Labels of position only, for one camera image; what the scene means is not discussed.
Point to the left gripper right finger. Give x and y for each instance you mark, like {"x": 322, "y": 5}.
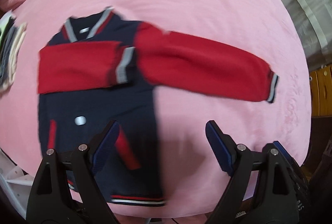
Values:
{"x": 274, "y": 199}

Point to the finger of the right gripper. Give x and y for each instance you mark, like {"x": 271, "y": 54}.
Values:
{"x": 292, "y": 162}

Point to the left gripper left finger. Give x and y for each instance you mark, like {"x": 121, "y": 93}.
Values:
{"x": 64, "y": 189}

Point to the navy red varsity jacket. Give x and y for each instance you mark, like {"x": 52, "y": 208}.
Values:
{"x": 101, "y": 68}

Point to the stack of folded clothes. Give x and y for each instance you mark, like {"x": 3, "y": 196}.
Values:
{"x": 12, "y": 37}

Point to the white cartoon storage box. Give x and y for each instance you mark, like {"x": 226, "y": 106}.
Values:
{"x": 15, "y": 184}

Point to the wooden drawer cabinet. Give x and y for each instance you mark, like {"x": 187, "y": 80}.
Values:
{"x": 321, "y": 90}

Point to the pink fleece bed blanket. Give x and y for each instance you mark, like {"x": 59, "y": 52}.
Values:
{"x": 192, "y": 179}

